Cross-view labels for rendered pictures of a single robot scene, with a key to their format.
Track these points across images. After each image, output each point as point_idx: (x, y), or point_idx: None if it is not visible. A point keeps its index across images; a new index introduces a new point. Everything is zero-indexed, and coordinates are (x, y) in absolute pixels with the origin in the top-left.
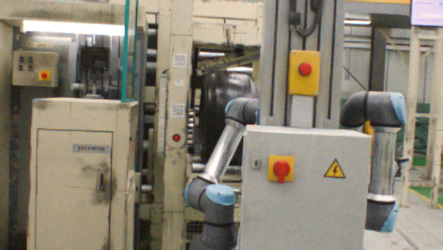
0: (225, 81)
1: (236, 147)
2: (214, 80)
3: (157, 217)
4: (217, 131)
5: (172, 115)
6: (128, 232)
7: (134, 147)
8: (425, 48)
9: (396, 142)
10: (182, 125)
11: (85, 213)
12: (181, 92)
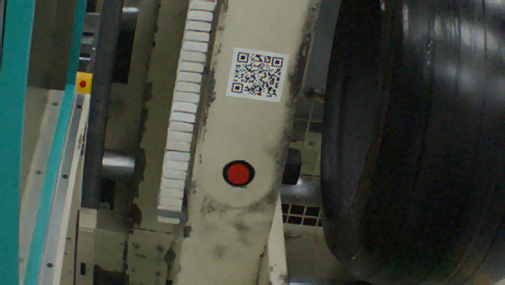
0: (473, 25)
1: (463, 273)
2: (431, 7)
3: (145, 271)
4: (408, 231)
5: (234, 90)
6: None
7: (69, 261)
8: None
9: None
10: (269, 132)
11: None
12: (282, 11)
